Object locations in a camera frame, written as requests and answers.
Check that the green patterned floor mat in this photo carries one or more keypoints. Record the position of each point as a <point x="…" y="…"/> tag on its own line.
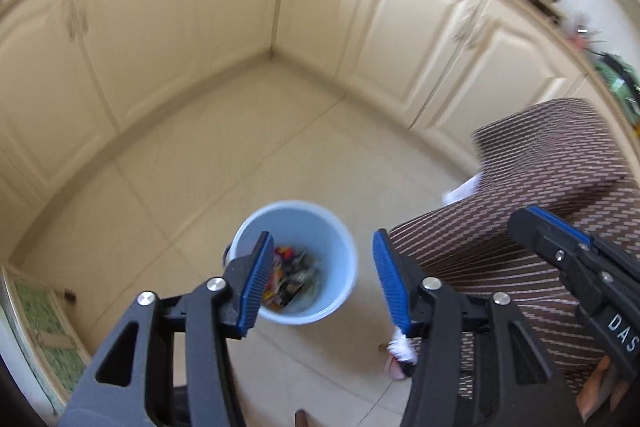
<point x="47" y="337"/>

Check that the small dark door stopper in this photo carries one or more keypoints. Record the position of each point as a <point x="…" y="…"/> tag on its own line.
<point x="69" y="295"/>

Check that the brown dotted tablecloth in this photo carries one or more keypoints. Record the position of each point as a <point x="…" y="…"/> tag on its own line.
<point x="540" y="157"/>

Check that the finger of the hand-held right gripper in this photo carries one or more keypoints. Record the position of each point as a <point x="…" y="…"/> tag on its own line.
<point x="550" y="239"/>
<point x="620" y="257"/>

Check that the person's right hand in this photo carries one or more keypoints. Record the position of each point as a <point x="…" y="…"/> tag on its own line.
<point x="595" y="392"/>

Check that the white cloth corner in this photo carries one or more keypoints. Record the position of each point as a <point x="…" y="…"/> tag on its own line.
<point x="462" y="191"/>

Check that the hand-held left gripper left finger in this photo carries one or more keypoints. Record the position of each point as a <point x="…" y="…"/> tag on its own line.
<point x="255" y="282"/>

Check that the light blue trash bin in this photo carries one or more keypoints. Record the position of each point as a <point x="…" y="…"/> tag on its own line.
<point x="310" y="237"/>

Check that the pink white fluffy slipper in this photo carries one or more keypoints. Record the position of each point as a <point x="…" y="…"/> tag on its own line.
<point x="400" y="357"/>

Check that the brown wooden leg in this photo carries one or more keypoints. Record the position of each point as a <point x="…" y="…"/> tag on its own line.
<point x="303" y="418"/>

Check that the cream lower kitchen cabinets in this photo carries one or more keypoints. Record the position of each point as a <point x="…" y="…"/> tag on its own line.
<point x="175" y="32"/>

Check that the heap of mixed wrappers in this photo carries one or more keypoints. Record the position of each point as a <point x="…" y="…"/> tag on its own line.
<point x="292" y="279"/>

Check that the green electric cooker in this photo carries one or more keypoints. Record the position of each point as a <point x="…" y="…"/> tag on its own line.
<point x="617" y="74"/>

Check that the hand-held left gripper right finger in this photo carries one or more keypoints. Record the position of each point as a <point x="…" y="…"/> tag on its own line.
<point x="390" y="279"/>

